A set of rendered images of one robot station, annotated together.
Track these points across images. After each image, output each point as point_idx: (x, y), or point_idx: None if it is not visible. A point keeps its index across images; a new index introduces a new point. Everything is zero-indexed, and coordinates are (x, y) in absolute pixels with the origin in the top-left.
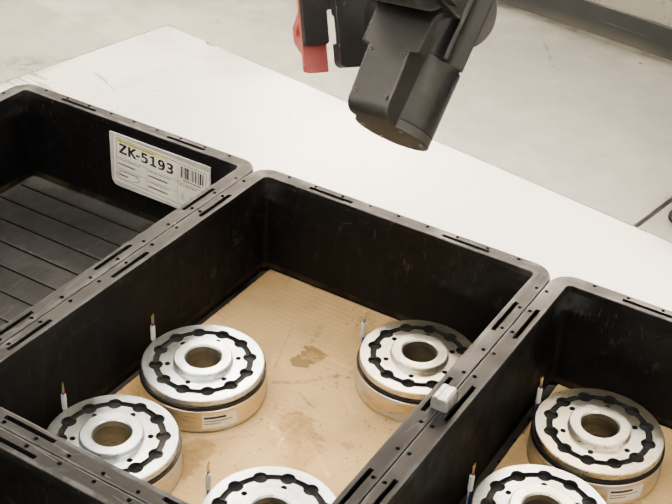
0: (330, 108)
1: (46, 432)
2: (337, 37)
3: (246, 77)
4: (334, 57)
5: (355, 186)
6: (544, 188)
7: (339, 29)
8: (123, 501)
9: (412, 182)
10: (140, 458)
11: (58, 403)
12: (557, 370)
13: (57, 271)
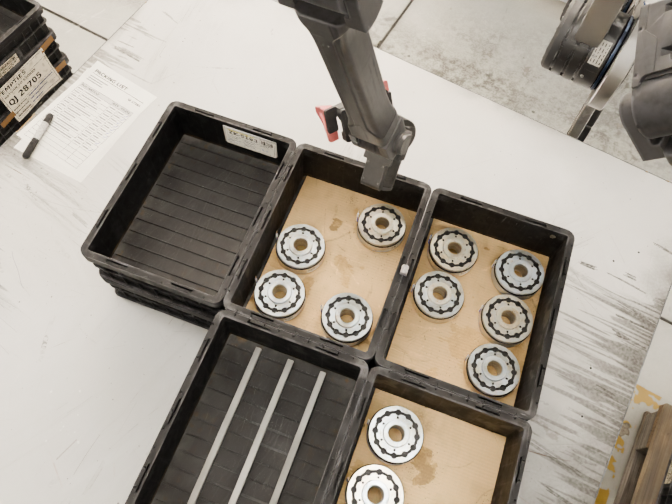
0: (290, 18)
1: (268, 317)
2: (343, 131)
3: (242, 0)
4: (342, 137)
5: (316, 76)
6: (402, 60)
7: (344, 129)
8: (306, 342)
9: None
10: (293, 300)
11: (252, 277)
12: (433, 214)
13: (218, 195)
